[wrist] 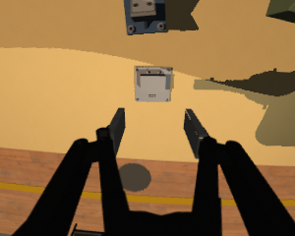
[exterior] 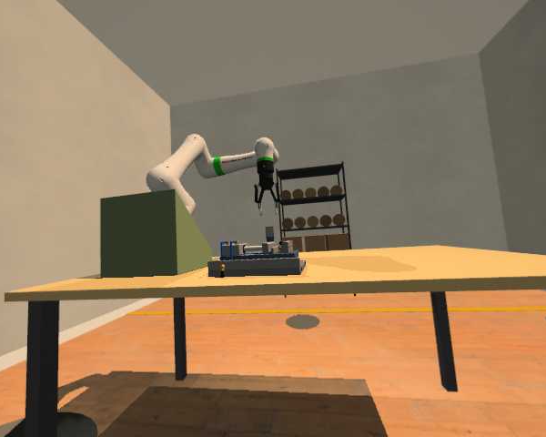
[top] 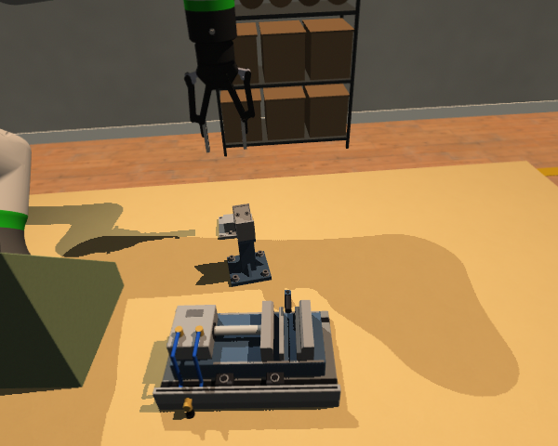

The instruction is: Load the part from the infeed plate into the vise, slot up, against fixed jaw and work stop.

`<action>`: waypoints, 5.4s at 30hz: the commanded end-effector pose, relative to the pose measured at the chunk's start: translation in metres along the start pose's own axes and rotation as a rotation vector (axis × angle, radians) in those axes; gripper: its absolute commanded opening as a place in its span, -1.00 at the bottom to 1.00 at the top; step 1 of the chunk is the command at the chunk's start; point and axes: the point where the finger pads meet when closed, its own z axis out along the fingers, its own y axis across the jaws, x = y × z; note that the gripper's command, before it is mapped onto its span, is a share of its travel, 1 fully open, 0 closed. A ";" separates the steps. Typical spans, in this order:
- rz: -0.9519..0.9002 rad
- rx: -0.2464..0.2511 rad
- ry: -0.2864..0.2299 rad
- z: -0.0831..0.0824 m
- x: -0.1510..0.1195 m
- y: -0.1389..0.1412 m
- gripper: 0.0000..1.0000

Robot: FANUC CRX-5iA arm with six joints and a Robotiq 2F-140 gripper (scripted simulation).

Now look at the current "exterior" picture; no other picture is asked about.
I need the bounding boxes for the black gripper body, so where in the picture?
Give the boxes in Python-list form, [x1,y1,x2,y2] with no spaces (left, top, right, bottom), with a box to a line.
[258,172,274,190]

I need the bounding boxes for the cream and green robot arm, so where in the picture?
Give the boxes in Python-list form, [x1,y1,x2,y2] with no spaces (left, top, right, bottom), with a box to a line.
[147,135,278,215]

